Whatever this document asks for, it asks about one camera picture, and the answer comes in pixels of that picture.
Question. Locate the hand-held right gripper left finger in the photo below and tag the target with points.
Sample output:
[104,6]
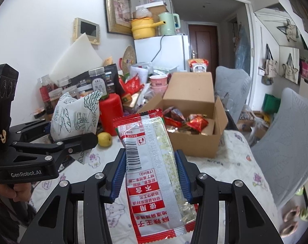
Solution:
[117,175]

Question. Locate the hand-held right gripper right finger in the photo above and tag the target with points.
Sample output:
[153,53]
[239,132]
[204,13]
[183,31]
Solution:
[185,175]

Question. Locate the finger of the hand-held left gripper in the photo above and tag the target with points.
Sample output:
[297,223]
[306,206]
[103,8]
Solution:
[77,142]
[29,131]

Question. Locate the white bread-print snack packet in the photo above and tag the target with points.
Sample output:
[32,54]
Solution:
[72,117]

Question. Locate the brown cardboard box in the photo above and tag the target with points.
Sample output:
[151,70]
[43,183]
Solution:
[194,144]

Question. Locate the red white strip snack packet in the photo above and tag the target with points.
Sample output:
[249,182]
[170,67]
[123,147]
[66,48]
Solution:
[148,170]

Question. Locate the red gold snack packet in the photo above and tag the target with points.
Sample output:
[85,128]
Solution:
[198,123]

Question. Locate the red snack packet yellow print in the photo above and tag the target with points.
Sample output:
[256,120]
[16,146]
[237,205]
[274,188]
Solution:
[173,118]

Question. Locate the person's left hand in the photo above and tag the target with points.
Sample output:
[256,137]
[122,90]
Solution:
[22,192]

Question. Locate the yellow apple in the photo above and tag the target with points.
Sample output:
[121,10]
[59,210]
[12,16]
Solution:
[104,139]

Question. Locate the cluster of clear food jars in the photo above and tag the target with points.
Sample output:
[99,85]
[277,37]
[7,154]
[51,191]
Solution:
[45,94]

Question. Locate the red thermos bottle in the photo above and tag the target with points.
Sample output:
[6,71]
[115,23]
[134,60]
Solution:
[112,114]

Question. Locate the printed quilted tablecloth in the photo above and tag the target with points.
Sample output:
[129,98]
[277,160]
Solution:
[235,157]

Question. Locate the orange green small carton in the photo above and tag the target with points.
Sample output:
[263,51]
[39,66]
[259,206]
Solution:
[127,98]

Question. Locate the black snack bag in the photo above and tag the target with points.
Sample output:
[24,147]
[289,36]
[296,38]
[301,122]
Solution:
[112,78]

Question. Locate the red foil pouch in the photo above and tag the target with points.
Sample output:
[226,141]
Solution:
[133,86]

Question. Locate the plastic bag of goods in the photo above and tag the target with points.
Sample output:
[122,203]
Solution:
[255,129]

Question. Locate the white cutting board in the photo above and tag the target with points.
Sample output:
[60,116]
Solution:
[77,56]

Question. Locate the small wooden board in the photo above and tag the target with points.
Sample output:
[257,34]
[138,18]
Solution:
[108,61]

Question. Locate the pink paper cup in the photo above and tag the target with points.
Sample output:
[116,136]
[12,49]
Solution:
[158,80]
[159,90]

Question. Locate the white printed paper sheet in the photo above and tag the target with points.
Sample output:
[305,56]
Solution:
[141,75]

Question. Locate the round woven trivet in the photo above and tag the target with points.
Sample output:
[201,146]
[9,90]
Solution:
[128,58]

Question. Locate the grey covered chair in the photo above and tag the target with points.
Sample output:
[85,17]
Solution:
[288,137]
[232,86]

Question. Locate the green bag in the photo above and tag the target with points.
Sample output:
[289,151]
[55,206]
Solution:
[271,104]

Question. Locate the pink plush slipper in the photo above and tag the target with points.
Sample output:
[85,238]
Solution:
[288,228]
[291,211]

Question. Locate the red snack bag white clip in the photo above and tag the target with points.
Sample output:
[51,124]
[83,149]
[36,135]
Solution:
[194,63]

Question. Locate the white fridge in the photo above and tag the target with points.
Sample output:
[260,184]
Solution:
[174,50]

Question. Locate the green slipper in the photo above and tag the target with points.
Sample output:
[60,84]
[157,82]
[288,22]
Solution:
[305,214]

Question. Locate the yellow enamel pot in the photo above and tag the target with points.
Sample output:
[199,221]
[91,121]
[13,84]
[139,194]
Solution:
[143,29]

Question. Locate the brown door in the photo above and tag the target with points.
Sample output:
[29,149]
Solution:
[204,45]

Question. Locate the cream printed tote bag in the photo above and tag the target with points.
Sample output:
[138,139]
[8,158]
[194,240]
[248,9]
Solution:
[270,68]
[291,72]

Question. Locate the gold framed picture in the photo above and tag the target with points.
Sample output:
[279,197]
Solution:
[119,9]

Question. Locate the clear plastic bag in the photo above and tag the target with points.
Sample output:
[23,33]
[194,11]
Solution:
[144,13]

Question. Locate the green electric kettle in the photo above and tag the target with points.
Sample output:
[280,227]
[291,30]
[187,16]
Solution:
[168,25]

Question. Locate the brown cardboard carton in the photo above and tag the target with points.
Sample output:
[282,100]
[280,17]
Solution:
[156,11]

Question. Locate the star shaped canvas bag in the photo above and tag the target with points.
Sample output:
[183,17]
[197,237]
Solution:
[292,31]

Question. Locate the cream wall intercom panel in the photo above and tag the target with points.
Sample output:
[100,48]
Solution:
[86,30]

